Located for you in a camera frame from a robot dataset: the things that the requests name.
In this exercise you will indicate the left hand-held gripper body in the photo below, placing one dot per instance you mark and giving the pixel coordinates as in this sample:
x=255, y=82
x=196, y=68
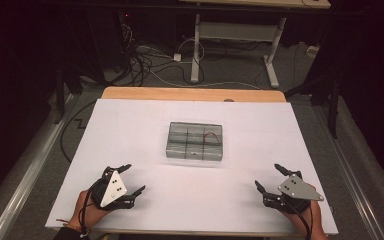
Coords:
x=113, y=191

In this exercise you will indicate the person's left hand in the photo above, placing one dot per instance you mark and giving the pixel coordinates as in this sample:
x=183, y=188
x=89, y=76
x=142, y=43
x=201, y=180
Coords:
x=85, y=213

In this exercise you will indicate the black metal stand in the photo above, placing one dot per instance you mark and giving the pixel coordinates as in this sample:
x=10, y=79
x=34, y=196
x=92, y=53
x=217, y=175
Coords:
x=333, y=106
x=60, y=93

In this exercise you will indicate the red rubber band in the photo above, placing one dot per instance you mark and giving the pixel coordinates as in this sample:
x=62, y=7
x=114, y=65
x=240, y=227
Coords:
x=205, y=136

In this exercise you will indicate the white-legged desk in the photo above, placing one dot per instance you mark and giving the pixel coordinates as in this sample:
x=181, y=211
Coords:
x=236, y=31

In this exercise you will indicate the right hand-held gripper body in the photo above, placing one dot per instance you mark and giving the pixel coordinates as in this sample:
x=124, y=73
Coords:
x=296, y=190

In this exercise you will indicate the wooden table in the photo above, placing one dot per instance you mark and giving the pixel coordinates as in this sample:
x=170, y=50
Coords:
x=166, y=94

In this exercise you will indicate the clear grey compartment box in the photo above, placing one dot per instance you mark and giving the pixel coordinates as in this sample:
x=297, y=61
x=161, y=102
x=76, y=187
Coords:
x=186, y=143

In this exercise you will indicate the metal floor rail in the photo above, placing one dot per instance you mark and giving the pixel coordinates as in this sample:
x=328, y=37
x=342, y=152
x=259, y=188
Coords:
x=353, y=180
x=26, y=180

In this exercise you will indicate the white power adapter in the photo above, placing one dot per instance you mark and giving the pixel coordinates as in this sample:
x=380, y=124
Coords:
x=177, y=57

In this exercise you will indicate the person's right hand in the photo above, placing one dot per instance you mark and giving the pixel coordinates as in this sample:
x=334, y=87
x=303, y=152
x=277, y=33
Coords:
x=311, y=221

